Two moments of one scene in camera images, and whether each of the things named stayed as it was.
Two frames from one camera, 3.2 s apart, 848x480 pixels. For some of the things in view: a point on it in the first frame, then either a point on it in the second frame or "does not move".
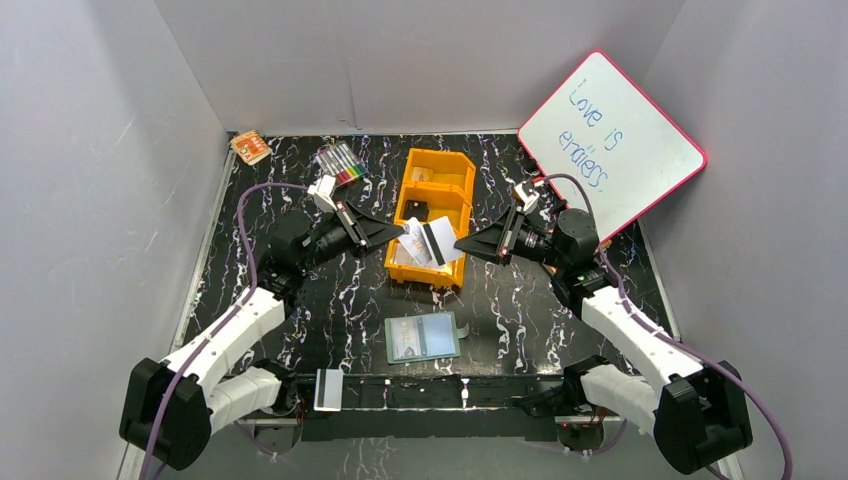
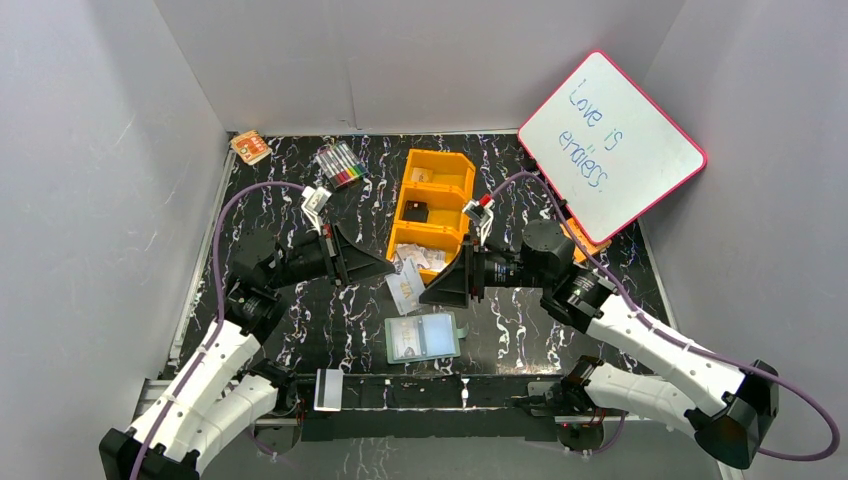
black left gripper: (354, 226) to (336, 252)
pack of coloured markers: (340, 161) does not move
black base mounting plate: (436, 409) does not move
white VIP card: (416, 242) to (406, 286)
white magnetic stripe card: (328, 390) does not move
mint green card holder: (423, 337) does not move
